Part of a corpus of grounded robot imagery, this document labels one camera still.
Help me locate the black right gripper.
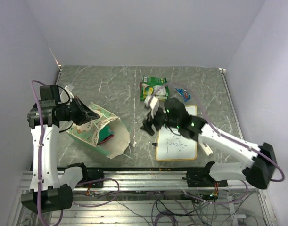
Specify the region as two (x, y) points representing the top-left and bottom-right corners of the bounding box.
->
(140, 105), (180, 136)

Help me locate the green white paper bag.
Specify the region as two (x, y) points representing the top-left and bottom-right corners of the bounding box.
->
(67, 103), (131, 159)

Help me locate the teal snack packet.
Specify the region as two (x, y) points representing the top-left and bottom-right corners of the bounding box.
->
(98, 125), (114, 142)

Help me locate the pink fruit candy bag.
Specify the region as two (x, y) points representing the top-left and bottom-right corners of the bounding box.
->
(97, 134), (114, 145)

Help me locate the blue M&M's packet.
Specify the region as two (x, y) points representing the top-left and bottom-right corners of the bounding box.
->
(175, 88), (191, 102)

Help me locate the green yellow chips bag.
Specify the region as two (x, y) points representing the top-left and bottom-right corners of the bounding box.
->
(141, 76), (169, 96)

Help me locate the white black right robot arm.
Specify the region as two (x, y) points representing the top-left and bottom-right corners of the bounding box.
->
(141, 96), (278, 189)

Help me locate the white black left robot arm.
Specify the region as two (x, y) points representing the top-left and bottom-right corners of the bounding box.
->
(21, 85), (100, 214)

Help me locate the yellow framed whiteboard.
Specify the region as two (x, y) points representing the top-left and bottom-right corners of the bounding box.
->
(155, 105), (198, 162)

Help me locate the white whiteboard eraser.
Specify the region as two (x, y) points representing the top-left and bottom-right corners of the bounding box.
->
(199, 143), (213, 156)

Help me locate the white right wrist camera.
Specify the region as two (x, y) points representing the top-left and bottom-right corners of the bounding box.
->
(144, 95), (159, 119)

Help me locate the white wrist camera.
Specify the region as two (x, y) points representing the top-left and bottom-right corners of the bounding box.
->
(60, 84), (74, 104)
(144, 95), (159, 119)

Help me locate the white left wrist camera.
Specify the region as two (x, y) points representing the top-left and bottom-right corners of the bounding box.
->
(60, 84), (74, 104)

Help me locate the aluminium mounting rail frame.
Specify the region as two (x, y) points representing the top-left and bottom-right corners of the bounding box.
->
(7, 168), (279, 226)

